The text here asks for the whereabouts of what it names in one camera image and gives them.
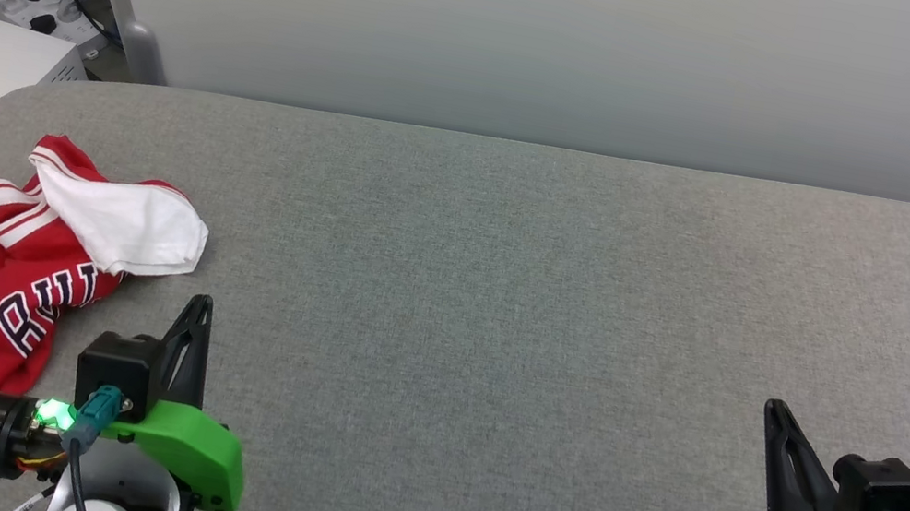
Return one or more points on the grey fabric sofa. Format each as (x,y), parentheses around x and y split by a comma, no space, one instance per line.
(495,347)

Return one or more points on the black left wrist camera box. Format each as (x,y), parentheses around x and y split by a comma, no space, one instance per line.
(117,369)

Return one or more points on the teal left camera connector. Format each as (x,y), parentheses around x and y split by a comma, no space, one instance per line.
(94,417)

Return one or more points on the white partition board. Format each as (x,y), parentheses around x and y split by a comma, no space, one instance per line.
(551,29)

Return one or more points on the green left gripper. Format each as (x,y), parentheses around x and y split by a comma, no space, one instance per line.
(195,453)

